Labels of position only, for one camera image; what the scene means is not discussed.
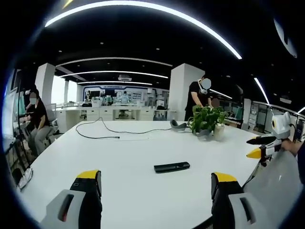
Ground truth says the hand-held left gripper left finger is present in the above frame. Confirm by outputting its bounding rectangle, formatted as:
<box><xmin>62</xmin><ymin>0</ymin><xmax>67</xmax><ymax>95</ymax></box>
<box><xmin>39</xmin><ymin>169</ymin><xmax>103</xmax><ymax>229</ymax></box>

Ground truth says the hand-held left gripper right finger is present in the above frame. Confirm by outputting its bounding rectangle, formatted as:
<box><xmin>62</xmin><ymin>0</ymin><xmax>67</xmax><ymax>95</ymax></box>
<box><xmin>211</xmin><ymin>171</ymin><xmax>282</xmax><ymax>229</ymax></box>

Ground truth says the black remote control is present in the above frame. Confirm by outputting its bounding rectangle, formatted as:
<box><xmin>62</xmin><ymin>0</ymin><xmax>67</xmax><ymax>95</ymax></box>
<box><xmin>153</xmin><ymin>161</ymin><xmax>191</xmax><ymax>174</ymax></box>

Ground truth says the person's right hand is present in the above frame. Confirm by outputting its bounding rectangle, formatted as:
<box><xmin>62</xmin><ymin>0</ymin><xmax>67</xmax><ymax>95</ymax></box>
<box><xmin>281</xmin><ymin>138</ymin><xmax>298</xmax><ymax>153</ymax></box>

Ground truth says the straight ceiling light strip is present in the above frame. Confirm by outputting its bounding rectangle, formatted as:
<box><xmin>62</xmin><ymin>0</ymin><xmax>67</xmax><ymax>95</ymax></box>
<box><xmin>253</xmin><ymin>77</ymin><xmax>270</xmax><ymax>105</ymax></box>

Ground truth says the white plant pot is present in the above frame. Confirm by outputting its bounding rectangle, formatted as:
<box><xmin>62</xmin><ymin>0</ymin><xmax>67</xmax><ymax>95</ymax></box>
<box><xmin>213</xmin><ymin>123</ymin><xmax>225</xmax><ymax>142</ymax></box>

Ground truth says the green potted plant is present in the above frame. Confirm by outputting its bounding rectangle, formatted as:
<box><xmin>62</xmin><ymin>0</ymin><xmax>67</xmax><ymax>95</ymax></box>
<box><xmin>187</xmin><ymin>104</ymin><xmax>229</xmax><ymax>136</ymax></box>

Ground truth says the grey office chair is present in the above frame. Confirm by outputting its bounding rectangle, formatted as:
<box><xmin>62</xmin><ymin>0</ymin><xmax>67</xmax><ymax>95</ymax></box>
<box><xmin>44</xmin><ymin>104</ymin><xmax>60</xmax><ymax>145</ymax></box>

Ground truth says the grey headset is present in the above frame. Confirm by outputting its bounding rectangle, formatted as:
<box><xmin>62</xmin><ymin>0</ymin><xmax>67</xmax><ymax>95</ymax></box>
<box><xmin>169</xmin><ymin>119</ymin><xmax>188</xmax><ymax>132</ymax></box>

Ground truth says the white oval ceiling panel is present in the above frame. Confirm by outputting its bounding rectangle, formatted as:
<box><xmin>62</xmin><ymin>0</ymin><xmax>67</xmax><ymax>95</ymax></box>
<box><xmin>273</xmin><ymin>17</ymin><xmax>298</xmax><ymax>59</ymax></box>

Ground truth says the white counter desk row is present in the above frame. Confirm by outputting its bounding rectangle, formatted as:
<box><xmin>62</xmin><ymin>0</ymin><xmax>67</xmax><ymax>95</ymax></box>
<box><xmin>55</xmin><ymin>105</ymin><xmax>172</xmax><ymax>122</ymax></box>

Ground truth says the computer monitor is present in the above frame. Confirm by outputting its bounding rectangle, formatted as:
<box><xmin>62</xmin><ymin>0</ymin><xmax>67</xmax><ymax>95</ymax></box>
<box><xmin>1</xmin><ymin>87</ymin><xmax>19</xmax><ymax>140</ymax></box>

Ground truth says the long curved ceiling light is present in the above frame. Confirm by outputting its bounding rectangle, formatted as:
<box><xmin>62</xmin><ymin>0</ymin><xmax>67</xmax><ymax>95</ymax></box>
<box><xmin>44</xmin><ymin>0</ymin><xmax>243</xmax><ymax>61</ymax></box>

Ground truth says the black cable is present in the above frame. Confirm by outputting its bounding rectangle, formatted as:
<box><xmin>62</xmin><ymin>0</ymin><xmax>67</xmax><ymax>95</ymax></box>
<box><xmin>75</xmin><ymin>116</ymin><xmax>173</xmax><ymax>140</ymax></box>

